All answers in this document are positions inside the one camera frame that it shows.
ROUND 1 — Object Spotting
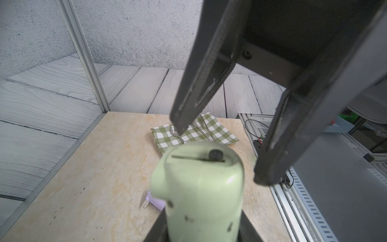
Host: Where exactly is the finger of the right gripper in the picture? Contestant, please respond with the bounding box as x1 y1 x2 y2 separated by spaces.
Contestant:
143 209 168 242
238 211 263 242

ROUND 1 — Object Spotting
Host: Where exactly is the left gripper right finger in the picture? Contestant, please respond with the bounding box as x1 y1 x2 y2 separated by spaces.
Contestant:
254 9 387 186

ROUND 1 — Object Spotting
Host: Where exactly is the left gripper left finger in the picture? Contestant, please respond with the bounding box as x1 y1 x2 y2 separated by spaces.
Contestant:
170 1 251 135

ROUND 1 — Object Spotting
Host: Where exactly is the green flashlight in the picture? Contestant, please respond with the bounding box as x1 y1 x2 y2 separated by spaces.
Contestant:
150 141 245 242

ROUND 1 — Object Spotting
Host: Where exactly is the purple flashlight left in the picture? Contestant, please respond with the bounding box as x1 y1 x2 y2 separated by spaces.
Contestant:
142 191 165 211

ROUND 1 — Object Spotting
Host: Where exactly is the green checkered cloth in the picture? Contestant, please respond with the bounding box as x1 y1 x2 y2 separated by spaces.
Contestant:
151 113 239 154

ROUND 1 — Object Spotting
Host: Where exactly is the metal spoon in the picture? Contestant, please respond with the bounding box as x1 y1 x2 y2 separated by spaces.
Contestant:
170 125 186 144

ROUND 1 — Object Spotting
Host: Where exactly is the aluminium mounting rail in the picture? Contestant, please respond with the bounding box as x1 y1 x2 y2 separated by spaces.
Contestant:
238 113 387 242

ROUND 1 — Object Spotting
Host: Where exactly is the left aluminium frame post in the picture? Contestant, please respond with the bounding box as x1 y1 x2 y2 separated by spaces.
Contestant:
57 0 111 113

